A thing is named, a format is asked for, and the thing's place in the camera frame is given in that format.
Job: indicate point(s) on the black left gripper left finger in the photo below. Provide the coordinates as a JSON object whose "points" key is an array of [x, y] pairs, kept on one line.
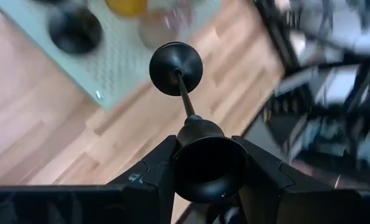
{"points": [[150, 186]]}

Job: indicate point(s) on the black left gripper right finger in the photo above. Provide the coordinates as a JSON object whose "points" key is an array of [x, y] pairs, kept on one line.
{"points": [[263, 186]]}

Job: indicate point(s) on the black metal candlestick holder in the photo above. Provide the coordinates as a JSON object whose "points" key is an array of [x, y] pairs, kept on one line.
{"points": [[74, 29], [210, 168]]}

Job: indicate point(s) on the pink glass candle holder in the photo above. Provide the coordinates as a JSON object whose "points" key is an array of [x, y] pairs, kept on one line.
{"points": [[160, 28]]}

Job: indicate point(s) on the amber glass candle holder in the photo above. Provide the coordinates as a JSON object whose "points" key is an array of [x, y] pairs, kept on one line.
{"points": [[126, 4]]}

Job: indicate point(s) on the green perforated metal shelf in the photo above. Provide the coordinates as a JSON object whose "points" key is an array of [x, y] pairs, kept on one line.
{"points": [[116, 71]]}

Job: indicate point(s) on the black aluminium table frame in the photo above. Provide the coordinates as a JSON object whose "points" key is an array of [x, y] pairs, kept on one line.
{"points": [[275, 34]]}

